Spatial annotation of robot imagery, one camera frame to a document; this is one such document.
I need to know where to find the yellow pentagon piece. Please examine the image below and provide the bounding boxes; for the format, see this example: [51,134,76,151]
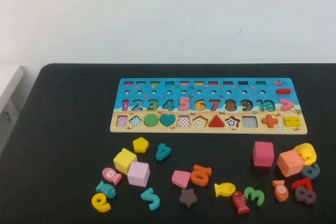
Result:
[132,137,150,154]

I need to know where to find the pink number five piece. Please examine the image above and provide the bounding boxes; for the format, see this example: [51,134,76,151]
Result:
[178,97,191,112]

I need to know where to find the teal heart piece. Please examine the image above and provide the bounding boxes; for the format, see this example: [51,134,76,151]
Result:
[159,113,176,127]

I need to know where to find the green circle piece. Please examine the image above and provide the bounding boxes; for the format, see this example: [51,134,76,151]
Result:
[143,113,160,127]

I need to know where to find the red triangle piece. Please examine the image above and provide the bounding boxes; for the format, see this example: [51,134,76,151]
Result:
[208,114,226,128]

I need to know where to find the teal number four piece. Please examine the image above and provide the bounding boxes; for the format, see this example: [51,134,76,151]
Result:
[155,143,172,162]

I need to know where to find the orange number ten piece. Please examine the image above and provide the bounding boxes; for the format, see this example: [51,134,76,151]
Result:
[190,164,212,187]

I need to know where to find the pink trapezoid piece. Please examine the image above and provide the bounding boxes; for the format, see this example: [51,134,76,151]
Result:
[171,170,192,189]

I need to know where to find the brown star piece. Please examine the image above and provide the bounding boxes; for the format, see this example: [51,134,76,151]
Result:
[179,188,198,208]

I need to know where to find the blue wooden puzzle board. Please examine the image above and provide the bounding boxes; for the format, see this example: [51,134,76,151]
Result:
[109,78,308,135]

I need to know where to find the teal number five piece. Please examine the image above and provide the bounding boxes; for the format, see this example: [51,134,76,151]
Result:
[140,187,161,211]

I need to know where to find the orange plus sign piece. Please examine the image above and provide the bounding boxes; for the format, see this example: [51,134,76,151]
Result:
[261,114,279,127]

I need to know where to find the pink greater-than sign piece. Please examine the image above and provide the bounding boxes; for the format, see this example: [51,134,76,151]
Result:
[279,98,295,111]

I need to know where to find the yellow number nine piece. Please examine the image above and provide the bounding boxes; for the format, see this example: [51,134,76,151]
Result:
[91,192,112,213]

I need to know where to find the yellow equals sign piece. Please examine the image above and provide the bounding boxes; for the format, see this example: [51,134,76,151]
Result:
[283,116,301,127]

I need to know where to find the green number three piece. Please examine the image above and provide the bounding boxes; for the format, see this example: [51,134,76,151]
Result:
[244,186,265,208]

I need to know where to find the red number seven piece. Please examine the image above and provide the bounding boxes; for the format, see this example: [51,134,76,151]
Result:
[290,177,313,192]

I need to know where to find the brown number eight piece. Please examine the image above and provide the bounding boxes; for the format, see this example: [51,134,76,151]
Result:
[293,185,317,205]

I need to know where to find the yellow cube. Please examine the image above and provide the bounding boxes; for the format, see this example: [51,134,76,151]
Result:
[113,147,138,175]

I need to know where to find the light pink cube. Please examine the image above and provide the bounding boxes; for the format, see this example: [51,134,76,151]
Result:
[127,161,151,188]

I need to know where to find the pink wooden fish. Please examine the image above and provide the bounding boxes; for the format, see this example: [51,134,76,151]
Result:
[102,167,123,186]

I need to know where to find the yellow wooden fish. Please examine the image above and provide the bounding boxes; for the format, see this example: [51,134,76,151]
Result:
[214,182,236,198]

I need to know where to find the magenta cube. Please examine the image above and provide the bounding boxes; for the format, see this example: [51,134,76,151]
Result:
[253,141,275,168]

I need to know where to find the teal wooden fish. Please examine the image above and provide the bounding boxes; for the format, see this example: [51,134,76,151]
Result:
[95,180,117,199]

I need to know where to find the red wooden fish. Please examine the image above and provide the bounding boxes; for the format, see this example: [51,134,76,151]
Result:
[232,190,250,215]

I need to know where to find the salmon orange cube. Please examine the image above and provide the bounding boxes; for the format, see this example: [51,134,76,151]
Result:
[276,150,305,178]

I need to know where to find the orange wooden fish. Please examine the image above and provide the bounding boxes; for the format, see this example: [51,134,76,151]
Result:
[271,179,289,204]

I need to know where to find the yellow rubber duck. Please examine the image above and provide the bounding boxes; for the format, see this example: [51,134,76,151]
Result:
[293,143,317,166]

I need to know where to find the white cabinet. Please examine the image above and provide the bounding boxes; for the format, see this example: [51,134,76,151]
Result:
[0,63,35,156]

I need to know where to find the blue-grey number six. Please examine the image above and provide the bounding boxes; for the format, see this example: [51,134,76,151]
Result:
[300,163,321,180]

